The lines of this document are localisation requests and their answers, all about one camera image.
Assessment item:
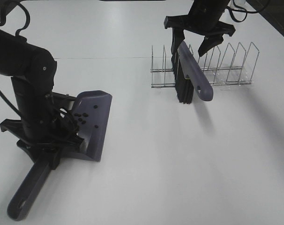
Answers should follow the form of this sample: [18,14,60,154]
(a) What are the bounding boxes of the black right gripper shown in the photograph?
[164,0,236,56]

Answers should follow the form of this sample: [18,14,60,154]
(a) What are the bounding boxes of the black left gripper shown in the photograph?
[0,91,86,170]

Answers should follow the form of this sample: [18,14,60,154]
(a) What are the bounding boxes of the pile of coffee beans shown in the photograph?
[72,104,99,129]

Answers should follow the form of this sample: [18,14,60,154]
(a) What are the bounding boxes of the purple brush black bristles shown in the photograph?
[172,41,213,104]

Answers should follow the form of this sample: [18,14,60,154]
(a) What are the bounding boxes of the purple plastic dustpan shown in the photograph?
[0,90,112,221]

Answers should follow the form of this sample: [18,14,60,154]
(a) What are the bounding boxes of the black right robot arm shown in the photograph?
[164,0,235,57]

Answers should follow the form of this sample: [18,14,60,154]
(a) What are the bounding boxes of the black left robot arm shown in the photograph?
[0,29,83,169]

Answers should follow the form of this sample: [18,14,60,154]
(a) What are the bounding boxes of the clear drinking glass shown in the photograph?
[233,0,246,7]

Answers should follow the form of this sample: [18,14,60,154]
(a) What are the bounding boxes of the chrome wire rack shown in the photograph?
[150,42,260,88]

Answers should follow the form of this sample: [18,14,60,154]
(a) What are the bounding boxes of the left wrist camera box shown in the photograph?
[52,92,76,111]

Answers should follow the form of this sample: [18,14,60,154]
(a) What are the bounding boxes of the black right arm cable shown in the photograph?
[225,0,271,23]

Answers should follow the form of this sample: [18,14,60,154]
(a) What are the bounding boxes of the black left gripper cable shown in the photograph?
[0,0,31,38]

